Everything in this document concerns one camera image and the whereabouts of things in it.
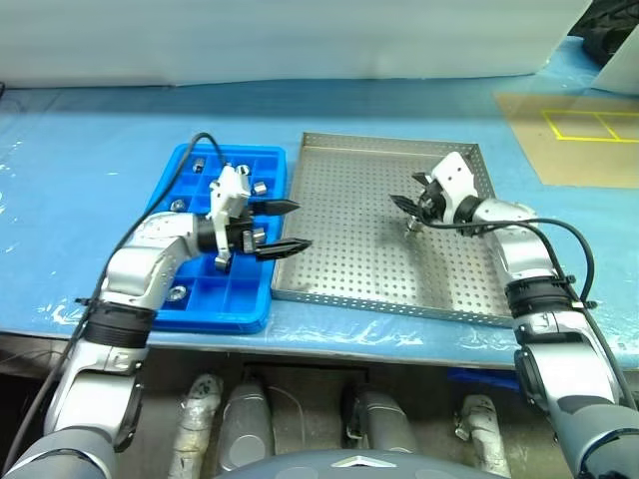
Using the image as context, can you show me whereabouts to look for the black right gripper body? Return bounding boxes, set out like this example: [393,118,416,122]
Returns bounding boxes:
[416,182,452,227]

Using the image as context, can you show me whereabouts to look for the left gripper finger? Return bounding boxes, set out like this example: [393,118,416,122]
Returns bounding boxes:
[254,238,315,263]
[248,198,303,219]

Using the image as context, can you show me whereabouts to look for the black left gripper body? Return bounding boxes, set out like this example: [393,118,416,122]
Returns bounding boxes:
[227,206,265,254]

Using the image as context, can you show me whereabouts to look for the blue compartment tray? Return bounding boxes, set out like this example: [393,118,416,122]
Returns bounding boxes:
[142,144,290,335]

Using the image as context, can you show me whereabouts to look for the perforated metal tray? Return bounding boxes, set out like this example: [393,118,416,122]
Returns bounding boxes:
[272,131,516,328]

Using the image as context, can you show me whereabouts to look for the brown cardboard sheet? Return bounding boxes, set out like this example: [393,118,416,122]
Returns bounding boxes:
[493,90,639,191]

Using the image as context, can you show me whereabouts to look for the large white foam board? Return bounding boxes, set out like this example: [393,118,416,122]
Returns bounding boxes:
[0,0,583,92]

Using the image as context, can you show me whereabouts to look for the blue plastic table cover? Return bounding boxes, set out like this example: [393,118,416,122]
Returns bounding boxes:
[0,34,639,368]

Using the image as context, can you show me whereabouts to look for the grey rounded robot leg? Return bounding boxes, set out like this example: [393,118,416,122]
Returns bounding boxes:
[216,380,277,473]
[340,388,418,456]

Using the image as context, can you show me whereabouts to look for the white scuffed rounded shape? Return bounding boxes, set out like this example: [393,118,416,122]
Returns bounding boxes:
[453,393,513,479]
[166,373,225,479]

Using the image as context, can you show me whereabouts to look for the small white board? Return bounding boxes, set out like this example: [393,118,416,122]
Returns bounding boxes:
[590,33,639,94]

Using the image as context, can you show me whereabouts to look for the black rubber object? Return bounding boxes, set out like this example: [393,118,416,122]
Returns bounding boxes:
[580,0,639,57]

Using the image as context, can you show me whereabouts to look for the grey robot torso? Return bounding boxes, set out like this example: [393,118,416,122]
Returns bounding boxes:
[211,448,493,479]

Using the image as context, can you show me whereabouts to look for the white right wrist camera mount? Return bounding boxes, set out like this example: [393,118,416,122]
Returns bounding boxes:
[429,151,480,224]

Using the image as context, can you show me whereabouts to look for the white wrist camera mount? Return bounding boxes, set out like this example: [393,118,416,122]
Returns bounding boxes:
[429,151,480,224]
[207,166,252,273]

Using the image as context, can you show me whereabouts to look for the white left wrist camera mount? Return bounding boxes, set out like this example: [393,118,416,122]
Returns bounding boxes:
[207,166,252,273]

